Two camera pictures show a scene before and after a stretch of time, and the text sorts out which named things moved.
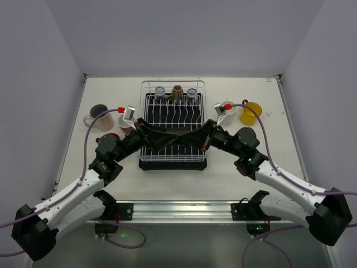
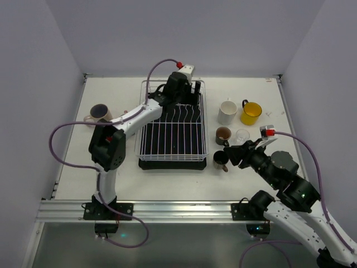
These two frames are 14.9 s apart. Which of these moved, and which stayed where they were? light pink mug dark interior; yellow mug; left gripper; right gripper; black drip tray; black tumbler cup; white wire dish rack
Moved: black tumbler cup; left gripper; right gripper
Stayed: black drip tray; light pink mug dark interior; yellow mug; white wire dish rack
